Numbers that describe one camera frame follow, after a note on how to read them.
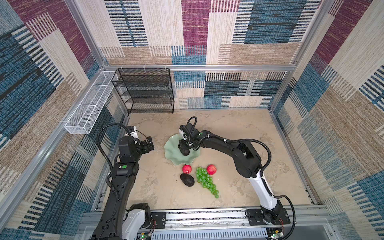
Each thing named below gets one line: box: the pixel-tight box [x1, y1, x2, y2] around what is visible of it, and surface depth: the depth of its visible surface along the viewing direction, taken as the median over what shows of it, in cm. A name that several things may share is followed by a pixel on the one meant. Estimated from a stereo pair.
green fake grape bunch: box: [196, 166, 219, 199], surface depth 85 cm
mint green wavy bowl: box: [164, 133, 201, 165], surface depth 96 cm
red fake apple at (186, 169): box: [182, 164, 192, 174], surface depth 88 cm
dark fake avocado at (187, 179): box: [180, 173, 195, 187], surface depth 83 cm
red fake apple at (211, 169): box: [206, 164, 217, 176], surface depth 87 cm
